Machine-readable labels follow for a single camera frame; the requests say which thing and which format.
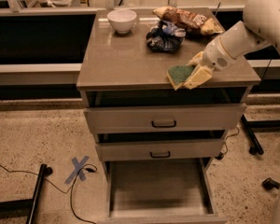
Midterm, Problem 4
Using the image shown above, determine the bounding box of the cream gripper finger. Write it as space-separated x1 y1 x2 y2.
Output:
188 51 203 66
184 64 213 90

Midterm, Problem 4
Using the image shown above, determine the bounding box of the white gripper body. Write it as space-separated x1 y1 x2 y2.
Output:
203 36 235 70

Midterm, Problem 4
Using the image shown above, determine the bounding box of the green yellow sponge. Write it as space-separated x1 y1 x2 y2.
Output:
167 65 195 91

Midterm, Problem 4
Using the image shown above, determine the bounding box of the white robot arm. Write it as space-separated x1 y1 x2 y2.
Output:
184 0 280 89

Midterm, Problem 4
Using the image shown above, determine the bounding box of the grey drawer cabinet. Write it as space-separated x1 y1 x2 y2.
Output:
77 8 259 224

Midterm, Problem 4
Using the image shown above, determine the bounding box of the middle grey drawer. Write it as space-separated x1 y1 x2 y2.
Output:
96 139 223 161

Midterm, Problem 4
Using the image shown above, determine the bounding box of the top grey drawer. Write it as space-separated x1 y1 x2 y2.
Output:
84 104 246 134

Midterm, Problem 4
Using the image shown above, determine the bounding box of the bottom grey drawer open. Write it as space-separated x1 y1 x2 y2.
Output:
98 159 227 224

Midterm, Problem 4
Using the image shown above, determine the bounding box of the brown yellow chip bag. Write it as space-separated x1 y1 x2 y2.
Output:
153 6 224 35

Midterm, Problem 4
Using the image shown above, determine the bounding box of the blue crumpled chip bag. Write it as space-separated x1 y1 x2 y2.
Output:
146 21 186 52

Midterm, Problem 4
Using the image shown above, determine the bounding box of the white bowl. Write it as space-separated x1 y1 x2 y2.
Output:
107 9 137 34

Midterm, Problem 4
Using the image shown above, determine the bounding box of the black stand leg right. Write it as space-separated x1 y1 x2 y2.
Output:
241 115 280 155

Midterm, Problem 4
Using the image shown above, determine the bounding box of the black stand leg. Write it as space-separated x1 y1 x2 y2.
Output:
241 115 280 155
0 164 53 224

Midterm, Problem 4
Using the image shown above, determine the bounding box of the black caster leg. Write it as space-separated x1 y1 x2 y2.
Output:
262 177 280 190

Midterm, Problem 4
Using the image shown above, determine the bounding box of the blue tape cross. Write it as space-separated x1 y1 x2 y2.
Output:
64 156 90 185

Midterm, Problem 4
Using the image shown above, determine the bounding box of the black stand leg left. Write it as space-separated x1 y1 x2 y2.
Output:
0 164 53 224

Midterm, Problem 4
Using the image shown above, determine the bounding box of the cable behind cabinet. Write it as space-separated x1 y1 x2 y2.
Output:
215 125 241 161

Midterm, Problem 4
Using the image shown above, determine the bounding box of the black floor cable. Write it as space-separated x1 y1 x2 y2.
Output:
0 157 98 224

